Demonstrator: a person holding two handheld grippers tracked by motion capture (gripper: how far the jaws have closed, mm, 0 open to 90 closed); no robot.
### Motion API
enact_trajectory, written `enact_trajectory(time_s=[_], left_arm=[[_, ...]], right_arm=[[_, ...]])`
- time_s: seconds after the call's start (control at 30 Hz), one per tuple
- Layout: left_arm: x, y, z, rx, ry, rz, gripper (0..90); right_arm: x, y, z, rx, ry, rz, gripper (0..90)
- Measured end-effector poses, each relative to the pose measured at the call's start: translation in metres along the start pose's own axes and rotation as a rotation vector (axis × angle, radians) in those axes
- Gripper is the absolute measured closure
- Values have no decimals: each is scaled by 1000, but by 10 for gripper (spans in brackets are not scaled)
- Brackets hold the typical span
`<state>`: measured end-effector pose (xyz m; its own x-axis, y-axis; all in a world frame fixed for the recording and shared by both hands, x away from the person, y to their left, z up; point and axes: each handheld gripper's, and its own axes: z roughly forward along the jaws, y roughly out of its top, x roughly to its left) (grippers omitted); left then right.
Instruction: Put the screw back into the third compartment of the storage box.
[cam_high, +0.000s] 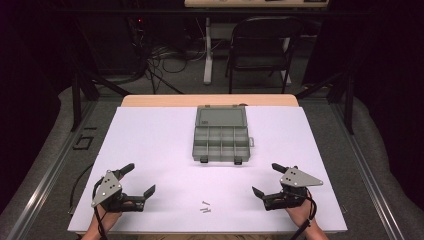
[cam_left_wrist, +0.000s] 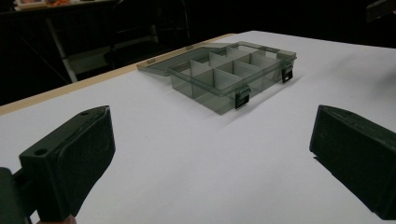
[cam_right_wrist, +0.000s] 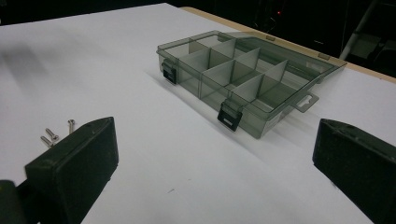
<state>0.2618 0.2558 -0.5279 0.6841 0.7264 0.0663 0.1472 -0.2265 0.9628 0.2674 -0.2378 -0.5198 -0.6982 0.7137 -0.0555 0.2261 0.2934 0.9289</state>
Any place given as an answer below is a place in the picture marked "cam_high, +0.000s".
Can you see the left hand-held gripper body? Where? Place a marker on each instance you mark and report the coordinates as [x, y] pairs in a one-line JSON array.
[[108, 190]]

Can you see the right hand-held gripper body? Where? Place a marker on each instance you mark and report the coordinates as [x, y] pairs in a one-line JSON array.
[[293, 186]]

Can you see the grey compartment organizer box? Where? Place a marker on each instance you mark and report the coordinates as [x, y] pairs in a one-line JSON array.
[[220, 136]]

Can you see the person's right hand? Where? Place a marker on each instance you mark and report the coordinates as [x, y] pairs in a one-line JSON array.
[[300, 211]]

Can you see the person's left hand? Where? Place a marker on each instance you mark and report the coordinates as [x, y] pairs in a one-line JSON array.
[[111, 216]]

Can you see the white board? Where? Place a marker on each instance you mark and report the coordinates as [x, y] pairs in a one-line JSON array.
[[166, 150]]

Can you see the wooden table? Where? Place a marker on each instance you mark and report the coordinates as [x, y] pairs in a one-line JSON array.
[[166, 100]]

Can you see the black metal stand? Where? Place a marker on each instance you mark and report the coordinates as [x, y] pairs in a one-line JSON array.
[[77, 100], [348, 103]]

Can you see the black folding chair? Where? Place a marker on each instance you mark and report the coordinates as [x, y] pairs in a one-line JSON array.
[[263, 50]]

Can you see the white-legged desk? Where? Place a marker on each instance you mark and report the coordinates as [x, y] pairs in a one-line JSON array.
[[208, 50]]

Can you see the aluminium floor rail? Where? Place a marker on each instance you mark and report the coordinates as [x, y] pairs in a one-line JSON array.
[[43, 180], [370, 176]]

